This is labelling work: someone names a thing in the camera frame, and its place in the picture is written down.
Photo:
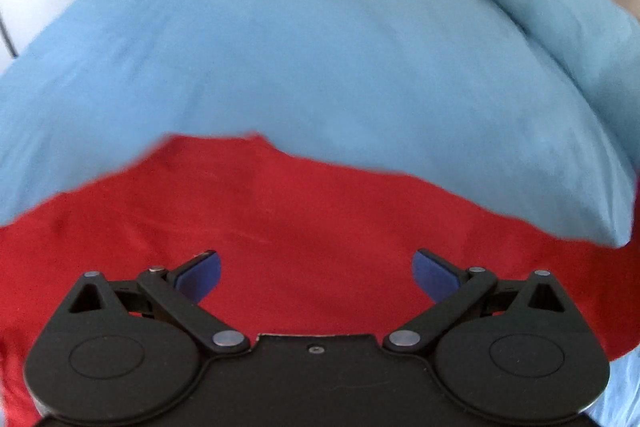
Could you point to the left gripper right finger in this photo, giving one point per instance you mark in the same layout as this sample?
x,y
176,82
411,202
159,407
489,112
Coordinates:
x,y
505,350

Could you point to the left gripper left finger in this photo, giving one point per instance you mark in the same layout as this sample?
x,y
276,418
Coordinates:
x,y
119,352

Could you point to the red cloth garment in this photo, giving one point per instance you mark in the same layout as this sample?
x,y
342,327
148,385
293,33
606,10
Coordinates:
x,y
306,248

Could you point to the blue bed sheet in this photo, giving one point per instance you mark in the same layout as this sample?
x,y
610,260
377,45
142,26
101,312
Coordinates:
x,y
454,93

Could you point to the blue folded duvet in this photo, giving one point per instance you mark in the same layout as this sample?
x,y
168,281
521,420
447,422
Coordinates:
x,y
596,42

